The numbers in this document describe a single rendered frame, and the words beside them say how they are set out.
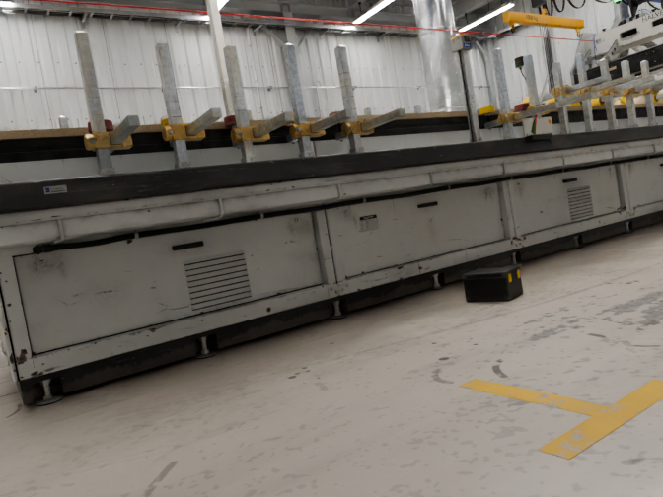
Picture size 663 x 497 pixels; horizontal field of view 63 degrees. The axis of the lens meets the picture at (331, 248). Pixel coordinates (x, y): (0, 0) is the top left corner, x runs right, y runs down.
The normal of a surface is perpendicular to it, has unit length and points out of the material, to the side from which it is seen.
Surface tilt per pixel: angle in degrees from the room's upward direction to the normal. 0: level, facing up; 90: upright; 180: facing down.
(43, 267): 90
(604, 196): 90
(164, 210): 90
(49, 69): 90
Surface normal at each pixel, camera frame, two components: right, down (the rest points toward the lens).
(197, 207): 0.55, -0.05
